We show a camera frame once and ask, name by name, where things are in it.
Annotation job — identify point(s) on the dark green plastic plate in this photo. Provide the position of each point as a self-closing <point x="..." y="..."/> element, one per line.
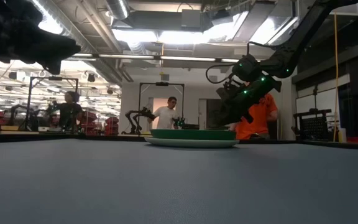
<point x="194" y="134"/>

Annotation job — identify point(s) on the black perforated rack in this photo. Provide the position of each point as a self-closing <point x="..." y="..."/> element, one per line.
<point x="314" y="126"/>

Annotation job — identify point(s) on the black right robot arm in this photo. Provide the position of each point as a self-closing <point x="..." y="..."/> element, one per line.
<point x="303" y="34"/>

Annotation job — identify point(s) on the person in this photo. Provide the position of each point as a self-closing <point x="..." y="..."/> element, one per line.
<point x="68" y="113"/>
<point x="166" y="116"/>
<point x="261" y="118"/>

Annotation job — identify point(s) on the black background robot arm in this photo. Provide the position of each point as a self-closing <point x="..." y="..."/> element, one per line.
<point x="137" y="119"/>

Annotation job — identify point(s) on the large pale blue plastic plate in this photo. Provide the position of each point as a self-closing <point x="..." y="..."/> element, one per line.
<point x="191" y="143"/>

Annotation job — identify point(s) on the black camera gantry frame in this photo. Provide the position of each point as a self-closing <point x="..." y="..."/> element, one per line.
<point x="54" y="78"/>
<point x="162" y="84"/>

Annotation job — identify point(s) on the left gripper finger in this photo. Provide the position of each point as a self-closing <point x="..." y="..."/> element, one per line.
<point x="67" y="44"/>
<point x="65" y="53"/>

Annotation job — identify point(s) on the blue-grey table mat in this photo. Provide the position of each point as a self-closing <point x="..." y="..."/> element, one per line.
<point x="179" y="183"/>

